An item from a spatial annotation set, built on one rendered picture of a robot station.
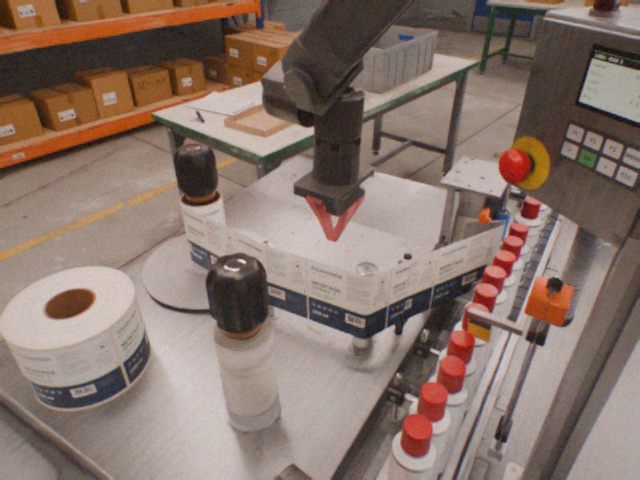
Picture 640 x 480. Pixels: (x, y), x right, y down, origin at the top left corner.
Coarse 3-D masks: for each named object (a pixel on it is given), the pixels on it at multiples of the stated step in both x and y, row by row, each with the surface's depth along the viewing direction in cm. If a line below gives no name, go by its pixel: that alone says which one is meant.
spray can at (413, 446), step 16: (416, 416) 53; (400, 432) 56; (416, 432) 52; (432, 432) 52; (400, 448) 54; (416, 448) 52; (432, 448) 54; (400, 464) 53; (416, 464) 53; (432, 464) 53
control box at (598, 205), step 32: (544, 32) 47; (576, 32) 44; (608, 32) 41; (544, 64) 48; (576, 64) 45; (544, 96) 49; (576, 96) 45; (544, 128) 50; (608, 128) 43; (544, 160) 50; (544, 192) 51; (576, 192) 48; (608, 192) 44; (608, 224) 45
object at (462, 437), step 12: (504, 336) 80; (492, 360) 76; (492, 372) 74; (480, 384) 72; (480, 396) 70; (468, 420) 67; (468, 432) 65; (456, 444) 64; (456, 456) 62; (444, 468) 61
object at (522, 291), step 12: (552, 228) 124; (540, 240) 119; (540, 252) 115; (528, 276) 107; (528, 288) 104; (516, 300) 100; (516, 312) 97; (504, 348) 89; (480, 408) 78; (468, 444) 73; (456, 468) 70
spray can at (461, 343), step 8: (456, 336) 64; (464, 336) 64; (472, 336) 64; (448, 344) 64; (456, 344) 63; (464, 344) 62; (472, 344) 62; (440, 352) 67; (448, 352) 65; (456, 352) 63; (464, 352) 63; (472, 352) 63; (464, 360) 63; (472, 360) 65; (472, 368) 64; (472, 376) 65
